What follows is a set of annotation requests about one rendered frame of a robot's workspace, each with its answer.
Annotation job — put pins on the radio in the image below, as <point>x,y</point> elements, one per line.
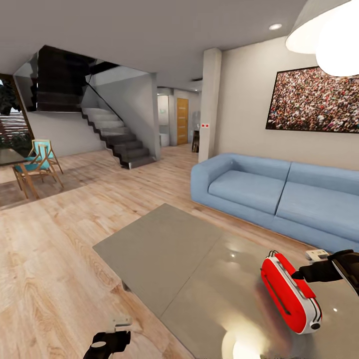
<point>294,298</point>

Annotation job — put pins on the picture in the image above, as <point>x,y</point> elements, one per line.
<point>309,99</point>

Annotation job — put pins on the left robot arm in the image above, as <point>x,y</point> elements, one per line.
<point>109,342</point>

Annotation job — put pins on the door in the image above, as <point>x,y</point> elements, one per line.
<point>182,107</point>

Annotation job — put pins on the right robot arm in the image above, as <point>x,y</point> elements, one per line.
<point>343,265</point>

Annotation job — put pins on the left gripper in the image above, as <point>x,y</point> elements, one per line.
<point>120,339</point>

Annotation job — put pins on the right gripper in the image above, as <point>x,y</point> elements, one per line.
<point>312,273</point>

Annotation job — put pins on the standing mirror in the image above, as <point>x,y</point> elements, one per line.
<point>195,131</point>

